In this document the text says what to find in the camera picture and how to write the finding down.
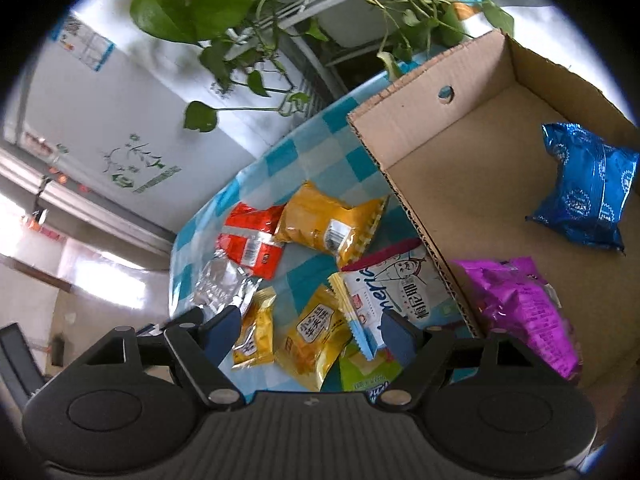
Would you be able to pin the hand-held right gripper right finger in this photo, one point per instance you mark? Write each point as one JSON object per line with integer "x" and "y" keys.
{"x": 397, "y": 334}

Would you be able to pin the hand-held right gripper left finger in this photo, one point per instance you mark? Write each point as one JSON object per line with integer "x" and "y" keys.
{"x": 223, "y": 331}

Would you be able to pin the small yellow snack packet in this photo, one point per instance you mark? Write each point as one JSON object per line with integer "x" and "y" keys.
{"x": 257, "y": 330}

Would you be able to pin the white cartoon print snack packet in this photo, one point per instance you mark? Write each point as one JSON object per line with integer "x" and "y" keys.
{"x": 395, "y": 285}

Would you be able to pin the green snack packet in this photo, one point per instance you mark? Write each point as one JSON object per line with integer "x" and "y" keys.
{"x": 365, "y": 375}

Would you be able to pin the yellow waffle packet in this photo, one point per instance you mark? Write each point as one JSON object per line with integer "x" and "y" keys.
{"x": 312, "y": 345}

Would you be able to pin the white cardboard box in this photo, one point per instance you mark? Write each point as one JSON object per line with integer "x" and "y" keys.
{"x": 475, "y": 160}

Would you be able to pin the clear silver snack packet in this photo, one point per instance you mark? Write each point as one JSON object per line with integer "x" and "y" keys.
{"x": 220, "y": 282}

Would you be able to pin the red snack packet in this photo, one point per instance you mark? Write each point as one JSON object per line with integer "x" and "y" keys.
{"x": 247, "y": 232}

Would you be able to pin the purple snack packet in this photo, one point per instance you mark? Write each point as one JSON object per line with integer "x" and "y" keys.
{"x": 520, "y": 305}

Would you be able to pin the large yellow bread packet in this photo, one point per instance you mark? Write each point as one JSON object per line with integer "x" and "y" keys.
{"x": 315, "y": 215}

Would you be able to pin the blue white checkered tablecloth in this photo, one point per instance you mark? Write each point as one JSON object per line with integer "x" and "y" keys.
{"x": 320, "y": 150}

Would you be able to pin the dark furniture edge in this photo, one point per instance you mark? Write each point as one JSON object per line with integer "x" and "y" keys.
{"x": 17, "y": 360}

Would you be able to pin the white cabinet with green print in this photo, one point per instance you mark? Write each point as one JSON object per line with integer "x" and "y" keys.
{"x": 165, "y": 110}

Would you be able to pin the blue foil snack packet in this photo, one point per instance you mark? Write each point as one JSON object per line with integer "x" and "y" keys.
{"x": 585, "y": 185}

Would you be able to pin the green pothos plant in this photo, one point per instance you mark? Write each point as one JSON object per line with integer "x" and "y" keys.
{"x": 200, "y": 10}
{"x": 425, "y": 25}

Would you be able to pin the blue white sticker sheet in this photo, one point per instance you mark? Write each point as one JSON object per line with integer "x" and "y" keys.
{"x": 82, "y": 42}

